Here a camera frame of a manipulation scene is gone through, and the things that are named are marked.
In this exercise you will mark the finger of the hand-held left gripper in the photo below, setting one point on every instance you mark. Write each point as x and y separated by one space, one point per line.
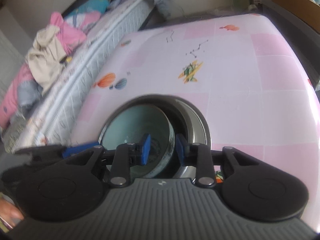
77 150

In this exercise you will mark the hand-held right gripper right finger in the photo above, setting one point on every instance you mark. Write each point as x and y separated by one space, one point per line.
180 152

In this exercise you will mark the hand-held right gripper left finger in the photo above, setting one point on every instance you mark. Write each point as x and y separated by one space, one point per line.
145 151

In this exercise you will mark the stainless steel bowl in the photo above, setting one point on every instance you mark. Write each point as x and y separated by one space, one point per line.
193 127
208 130

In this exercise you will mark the teal ceramic bowl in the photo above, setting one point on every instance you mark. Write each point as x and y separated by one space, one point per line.
140 122

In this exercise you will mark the person's left hand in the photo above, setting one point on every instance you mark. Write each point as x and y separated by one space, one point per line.
11 211

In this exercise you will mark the grey blue cloth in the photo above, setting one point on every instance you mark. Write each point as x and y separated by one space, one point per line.
30 93

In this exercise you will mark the white quilted mattress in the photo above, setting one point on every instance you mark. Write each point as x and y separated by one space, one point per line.
82 65

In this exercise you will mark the pink printed tablecloth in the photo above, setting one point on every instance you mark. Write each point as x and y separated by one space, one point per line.
237 80

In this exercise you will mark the cream garment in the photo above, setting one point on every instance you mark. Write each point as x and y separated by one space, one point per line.
47 60

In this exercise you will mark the pink garment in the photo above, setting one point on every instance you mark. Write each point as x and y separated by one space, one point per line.
67 33

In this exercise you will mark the teal pillow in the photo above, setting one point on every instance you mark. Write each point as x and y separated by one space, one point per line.
92 7

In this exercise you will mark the grey green containers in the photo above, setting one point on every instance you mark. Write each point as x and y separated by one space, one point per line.
243 1

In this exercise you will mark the long cardboard box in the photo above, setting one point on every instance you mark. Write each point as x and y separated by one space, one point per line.
292 7

